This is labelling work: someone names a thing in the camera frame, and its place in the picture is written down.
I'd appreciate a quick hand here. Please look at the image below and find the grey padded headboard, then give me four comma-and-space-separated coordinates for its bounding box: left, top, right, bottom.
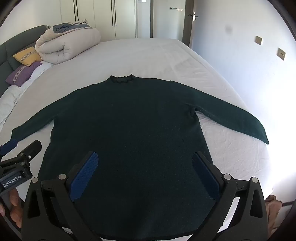
0, 25, 51, 98

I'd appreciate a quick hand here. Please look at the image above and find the white bed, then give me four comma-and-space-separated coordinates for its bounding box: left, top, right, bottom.
0, 37, 275, 239

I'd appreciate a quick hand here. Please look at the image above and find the purple patterned pillow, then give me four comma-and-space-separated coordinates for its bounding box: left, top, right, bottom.
6, 61, 43, 87

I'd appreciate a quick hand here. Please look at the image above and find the folded beige duvet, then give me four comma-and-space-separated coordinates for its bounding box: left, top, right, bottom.
35, 20, 101, 64

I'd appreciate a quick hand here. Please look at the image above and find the brown door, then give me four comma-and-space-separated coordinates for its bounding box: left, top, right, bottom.
182, 0, 200, 49

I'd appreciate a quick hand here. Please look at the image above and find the white quilted pillow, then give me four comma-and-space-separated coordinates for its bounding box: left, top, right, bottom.
0, 61, 55, 131

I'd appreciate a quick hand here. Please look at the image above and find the brown cloth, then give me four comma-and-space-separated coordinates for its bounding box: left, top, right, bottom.
265, 195, 284, 240

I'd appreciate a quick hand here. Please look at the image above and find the yellow patterned pillow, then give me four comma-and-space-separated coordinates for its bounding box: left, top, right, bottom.
13, 46, 42, 67

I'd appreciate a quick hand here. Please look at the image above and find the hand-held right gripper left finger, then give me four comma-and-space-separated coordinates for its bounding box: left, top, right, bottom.
22, 151, 100, 241

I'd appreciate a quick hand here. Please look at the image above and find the person's left hand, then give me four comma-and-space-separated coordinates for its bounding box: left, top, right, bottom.
0, 187, 24, 229

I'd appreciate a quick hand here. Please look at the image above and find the dark green sweater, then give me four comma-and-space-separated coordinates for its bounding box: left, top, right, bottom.
11, 74, 270, 240

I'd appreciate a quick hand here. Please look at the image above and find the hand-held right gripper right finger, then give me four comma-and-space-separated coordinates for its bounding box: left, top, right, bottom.
192, 152, 270, 241

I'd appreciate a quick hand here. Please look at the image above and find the white wardrobe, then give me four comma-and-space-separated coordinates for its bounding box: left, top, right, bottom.
60, 0, 153, 42

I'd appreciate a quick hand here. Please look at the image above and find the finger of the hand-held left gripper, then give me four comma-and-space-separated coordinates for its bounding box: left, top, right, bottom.
0, 138, 18, 157
20, 140, 42, 163

